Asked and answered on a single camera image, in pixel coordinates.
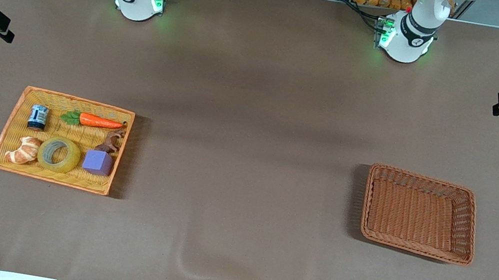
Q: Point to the yellowish clear tape roll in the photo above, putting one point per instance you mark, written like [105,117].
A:
[44,154]

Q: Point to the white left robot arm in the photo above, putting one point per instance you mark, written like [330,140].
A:
[411,38]

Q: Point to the small blue can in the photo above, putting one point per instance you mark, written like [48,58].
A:
[38,117]

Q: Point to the toy croissant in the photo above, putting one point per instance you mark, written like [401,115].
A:
[24,150]

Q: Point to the orange woven flat tray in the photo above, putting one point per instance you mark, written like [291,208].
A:
[64,142]

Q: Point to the orange toy carrot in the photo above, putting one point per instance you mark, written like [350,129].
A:
[98,121]

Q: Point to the brown wicker basket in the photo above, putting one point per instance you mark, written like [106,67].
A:
[419,214]

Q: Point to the brown toy horse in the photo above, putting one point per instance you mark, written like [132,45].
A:
[111,141]

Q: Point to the purple foam cube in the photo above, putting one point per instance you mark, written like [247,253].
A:
[98,162]

